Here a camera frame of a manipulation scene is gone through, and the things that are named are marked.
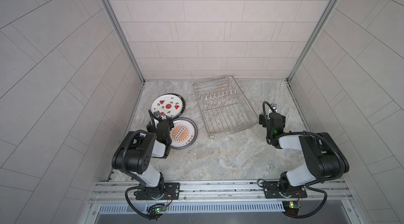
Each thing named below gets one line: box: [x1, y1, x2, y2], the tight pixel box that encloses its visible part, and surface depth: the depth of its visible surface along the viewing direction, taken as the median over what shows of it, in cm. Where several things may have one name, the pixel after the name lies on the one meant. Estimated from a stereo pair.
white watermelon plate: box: [149, 93, 186, 123], surface depth 101 cm
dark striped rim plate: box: [160, 93, 186, 120], surface depth 101 cm
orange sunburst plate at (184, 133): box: [169, 116, 198, 150], surface depth 88 cm
